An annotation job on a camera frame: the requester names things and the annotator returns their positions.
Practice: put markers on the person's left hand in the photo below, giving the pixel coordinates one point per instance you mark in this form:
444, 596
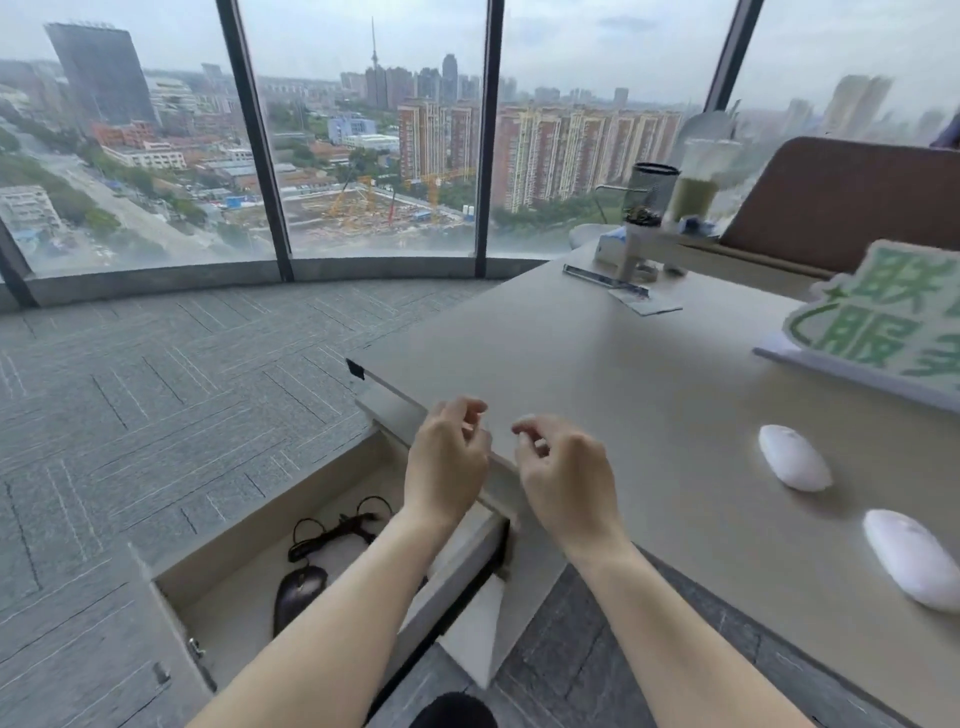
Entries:
446, 469

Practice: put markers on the person's right hand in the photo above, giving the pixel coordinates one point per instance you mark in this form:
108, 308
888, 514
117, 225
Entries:
570, 487

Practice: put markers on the person's right fingers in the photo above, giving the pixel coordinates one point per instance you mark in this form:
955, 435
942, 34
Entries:
534, 431

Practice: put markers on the person's left fingers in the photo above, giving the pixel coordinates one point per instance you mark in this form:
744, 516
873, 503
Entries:
461, 411

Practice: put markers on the person's left forearm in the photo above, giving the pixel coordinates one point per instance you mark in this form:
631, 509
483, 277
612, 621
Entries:
337, 630

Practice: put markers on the person's right forearm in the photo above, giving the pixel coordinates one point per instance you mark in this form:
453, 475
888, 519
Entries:
675, 637

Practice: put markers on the black corner sticker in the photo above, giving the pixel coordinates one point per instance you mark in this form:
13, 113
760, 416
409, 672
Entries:
355, 369

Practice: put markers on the light blue paper sheet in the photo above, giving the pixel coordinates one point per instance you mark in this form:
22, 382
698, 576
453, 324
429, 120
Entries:
646, 303

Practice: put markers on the white tissue box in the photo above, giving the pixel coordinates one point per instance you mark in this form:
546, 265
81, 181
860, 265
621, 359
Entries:
611, 251

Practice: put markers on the small white plant pot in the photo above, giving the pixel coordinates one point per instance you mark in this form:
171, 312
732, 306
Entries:
643, 240

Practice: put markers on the black computer mouse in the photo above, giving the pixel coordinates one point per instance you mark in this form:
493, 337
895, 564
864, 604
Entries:
298, 596

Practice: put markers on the beige open desk drawer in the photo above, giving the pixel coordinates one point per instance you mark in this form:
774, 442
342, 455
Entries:
240, 547

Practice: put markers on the white computer mouse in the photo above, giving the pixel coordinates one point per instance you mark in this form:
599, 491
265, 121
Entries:
913, 559
793, 457

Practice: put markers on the black mesh pen holder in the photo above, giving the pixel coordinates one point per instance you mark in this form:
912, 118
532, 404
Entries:
651, 187

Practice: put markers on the plastic cup of green drink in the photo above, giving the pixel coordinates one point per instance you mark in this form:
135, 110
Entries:
697, 184

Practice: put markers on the green and white sign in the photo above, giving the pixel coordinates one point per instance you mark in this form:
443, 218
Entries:
877, 322

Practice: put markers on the brown desk divider panel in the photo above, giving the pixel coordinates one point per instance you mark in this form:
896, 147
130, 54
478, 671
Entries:
840, 202

